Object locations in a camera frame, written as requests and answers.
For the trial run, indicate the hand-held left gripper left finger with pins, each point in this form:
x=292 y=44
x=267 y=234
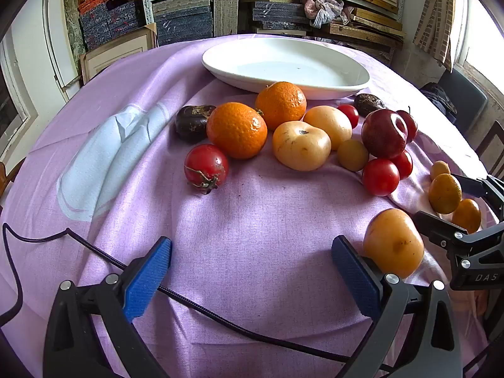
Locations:
x=147 y=279

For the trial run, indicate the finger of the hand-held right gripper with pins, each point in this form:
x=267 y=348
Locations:
x=482 y=187
x=435 y=228

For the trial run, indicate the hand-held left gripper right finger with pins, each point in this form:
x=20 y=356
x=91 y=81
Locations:
x=356 y=279

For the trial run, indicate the large orange kumquat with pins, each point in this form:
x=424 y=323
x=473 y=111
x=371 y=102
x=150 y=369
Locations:
x=445 y=193

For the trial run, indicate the small dull yellow kumquat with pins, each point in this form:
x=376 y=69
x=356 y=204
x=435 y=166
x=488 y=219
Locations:
x=440 y=169

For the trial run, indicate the red cherry tomato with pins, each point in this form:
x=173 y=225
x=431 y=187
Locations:
x=405 y=165
x=380 y=177

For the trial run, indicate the red plum with stem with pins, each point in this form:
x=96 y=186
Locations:
x=411 y=126

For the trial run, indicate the dark red apple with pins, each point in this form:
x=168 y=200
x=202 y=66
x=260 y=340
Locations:
x=384 y=134

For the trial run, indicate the small yellow plum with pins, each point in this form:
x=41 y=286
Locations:
x=352 y=154

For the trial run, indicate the red tomato with calyx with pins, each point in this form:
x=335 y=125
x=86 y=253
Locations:
x=206 y=167

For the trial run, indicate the dark purple passion fruit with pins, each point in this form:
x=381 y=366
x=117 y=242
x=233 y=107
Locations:
x=193 y=122
x=368 y=103

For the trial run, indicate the small red plum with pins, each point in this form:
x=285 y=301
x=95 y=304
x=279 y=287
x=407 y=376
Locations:
x=348 y=115

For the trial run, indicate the scarred yellow plum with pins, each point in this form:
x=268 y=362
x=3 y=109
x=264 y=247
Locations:
x=301 y=145

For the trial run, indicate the large mandarin orange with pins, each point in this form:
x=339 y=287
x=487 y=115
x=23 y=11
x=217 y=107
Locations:
x=236 y=136

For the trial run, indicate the white oval plate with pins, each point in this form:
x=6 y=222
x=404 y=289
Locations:
x=283 y=67

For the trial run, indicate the wooden chair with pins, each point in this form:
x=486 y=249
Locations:
x=4 y=175
x=494 y=141

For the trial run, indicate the dark chair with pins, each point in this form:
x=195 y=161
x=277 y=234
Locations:
x=466 y=94

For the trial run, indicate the black clothes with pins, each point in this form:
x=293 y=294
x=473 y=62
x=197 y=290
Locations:
x=439 y=96

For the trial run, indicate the purple printed tablecloth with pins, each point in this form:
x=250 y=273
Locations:
x=256 y=220

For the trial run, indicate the bright window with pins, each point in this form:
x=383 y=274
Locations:
x=484 y=31

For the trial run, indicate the sliding window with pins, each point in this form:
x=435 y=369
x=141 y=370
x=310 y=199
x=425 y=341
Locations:
x=10 y=118

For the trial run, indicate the pink cloth bundle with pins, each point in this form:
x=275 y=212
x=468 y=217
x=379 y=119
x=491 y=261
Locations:
x=323 y=10

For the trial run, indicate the white panel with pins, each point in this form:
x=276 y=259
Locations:
x=55 y=43

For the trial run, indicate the stack of blue red speckled boxes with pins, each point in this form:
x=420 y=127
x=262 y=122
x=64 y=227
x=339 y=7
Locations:
x=106 y=21

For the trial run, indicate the stack of blue patterned boxes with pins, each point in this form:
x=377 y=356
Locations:
x=181 y=19

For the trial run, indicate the green marble panel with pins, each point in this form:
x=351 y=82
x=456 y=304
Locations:
x=73 y=23

